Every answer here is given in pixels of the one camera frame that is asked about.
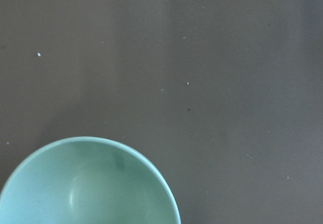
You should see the light green bowl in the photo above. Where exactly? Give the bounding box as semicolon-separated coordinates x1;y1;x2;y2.
1;137;181;223

